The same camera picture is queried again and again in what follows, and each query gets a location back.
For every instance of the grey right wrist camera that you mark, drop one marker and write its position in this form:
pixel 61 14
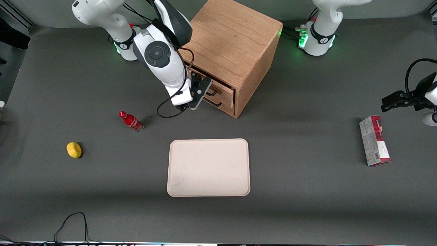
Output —
pixel 179 94

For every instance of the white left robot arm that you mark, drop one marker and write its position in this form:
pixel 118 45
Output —
pixel 321 37

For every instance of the black equipment block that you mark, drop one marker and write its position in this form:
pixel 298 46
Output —
pixel 15 34

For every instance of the black aluminium frame strut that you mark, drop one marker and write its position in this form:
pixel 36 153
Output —
pixel 20 13

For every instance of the red soda bottle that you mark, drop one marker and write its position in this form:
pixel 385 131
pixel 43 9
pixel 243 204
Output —
pixel 131 121

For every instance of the oak wooden drawer cabinet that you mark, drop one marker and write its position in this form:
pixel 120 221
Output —
pixel 232 37

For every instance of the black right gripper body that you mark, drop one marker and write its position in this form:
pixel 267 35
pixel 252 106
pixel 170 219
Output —
pixel 195 83

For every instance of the yellow lemon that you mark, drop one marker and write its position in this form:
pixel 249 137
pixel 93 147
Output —
pixel 74 150

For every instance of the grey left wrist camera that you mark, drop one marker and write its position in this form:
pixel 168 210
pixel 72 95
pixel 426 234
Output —
pixel 430 119

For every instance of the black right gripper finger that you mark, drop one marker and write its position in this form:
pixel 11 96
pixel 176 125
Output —
pixel 206 83
pixel 199 99

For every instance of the grey and red carton box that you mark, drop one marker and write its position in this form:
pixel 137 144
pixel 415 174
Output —
pixel 374 143

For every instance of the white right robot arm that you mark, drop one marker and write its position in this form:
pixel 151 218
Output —
pixel 164 65

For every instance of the beige plastic tray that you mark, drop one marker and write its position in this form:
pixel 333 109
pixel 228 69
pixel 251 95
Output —
pixel 208 167

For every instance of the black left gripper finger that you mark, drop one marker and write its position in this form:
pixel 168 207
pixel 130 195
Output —
pixel 392 98
pixel 397 106

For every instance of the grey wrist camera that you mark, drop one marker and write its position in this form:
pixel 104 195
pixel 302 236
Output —
pixel 179 94
pixel 430 119

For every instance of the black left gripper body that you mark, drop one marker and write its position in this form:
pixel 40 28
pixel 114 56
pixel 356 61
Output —
pixel 420 93

